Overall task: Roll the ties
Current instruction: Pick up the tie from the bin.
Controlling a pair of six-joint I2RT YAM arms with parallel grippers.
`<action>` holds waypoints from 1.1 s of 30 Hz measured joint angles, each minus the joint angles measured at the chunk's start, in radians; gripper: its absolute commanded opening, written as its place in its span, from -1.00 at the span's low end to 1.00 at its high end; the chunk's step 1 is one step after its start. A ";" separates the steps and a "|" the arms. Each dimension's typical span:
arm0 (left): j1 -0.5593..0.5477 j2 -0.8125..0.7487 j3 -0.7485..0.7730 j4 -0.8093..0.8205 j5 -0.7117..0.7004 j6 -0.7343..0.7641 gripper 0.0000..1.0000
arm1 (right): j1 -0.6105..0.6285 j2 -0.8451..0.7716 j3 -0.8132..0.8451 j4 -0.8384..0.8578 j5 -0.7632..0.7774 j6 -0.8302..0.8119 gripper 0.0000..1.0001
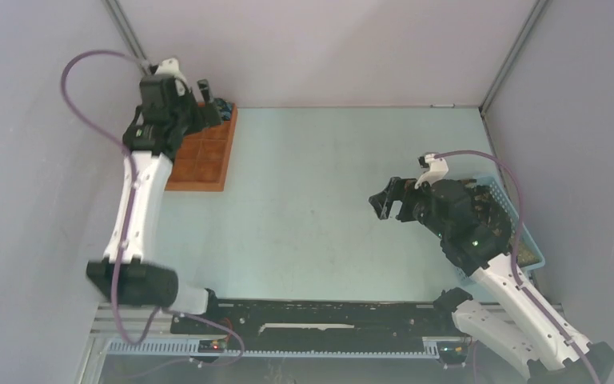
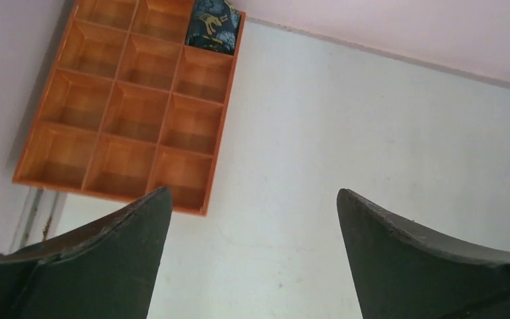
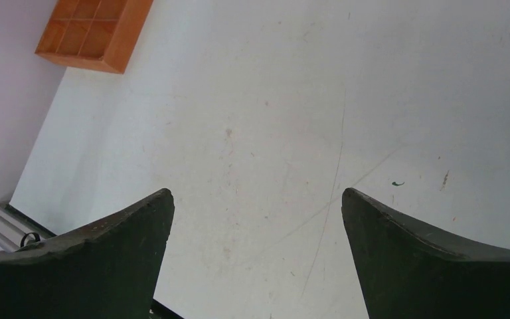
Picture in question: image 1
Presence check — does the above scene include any orange compartment tray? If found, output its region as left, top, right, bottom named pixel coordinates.
left=165, top=104, right=238, bottom=192

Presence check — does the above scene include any aluminium frame rail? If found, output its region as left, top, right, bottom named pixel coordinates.
left=77, top=299, right=478, bottom=383

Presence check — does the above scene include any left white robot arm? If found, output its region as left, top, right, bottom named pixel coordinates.
left=86, top=57, right=221, bottom=334

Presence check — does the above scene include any purple cable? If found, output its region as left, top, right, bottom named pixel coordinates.
left=61, top=50, right=245, bottom=370
left=431, top=150, right=604, bottom=384

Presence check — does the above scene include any rolled blue patterned tie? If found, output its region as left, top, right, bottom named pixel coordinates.
left=215, top=98, right=234, bottom=122

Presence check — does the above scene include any light blue plastic basket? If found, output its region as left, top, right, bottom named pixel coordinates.
left=453, top=174, right=546, bottom=290

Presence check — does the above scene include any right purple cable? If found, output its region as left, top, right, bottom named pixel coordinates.
left=431, top=150, right=604, bottom=384

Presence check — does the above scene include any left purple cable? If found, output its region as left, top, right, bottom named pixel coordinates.
left=61, top=50, right=245, bottom=370

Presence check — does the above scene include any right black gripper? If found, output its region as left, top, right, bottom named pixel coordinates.
left=368, top=176, right=449, bottom=239

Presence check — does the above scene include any pile of ties in basket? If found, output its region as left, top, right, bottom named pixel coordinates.
left=460, top=177, right=544, bottom=270

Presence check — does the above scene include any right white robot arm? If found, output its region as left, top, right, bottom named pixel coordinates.
left=369, top=153, right=614, bottom=383

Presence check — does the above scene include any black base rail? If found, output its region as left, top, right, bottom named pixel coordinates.
left=170, top=298, right=467, bottom=355

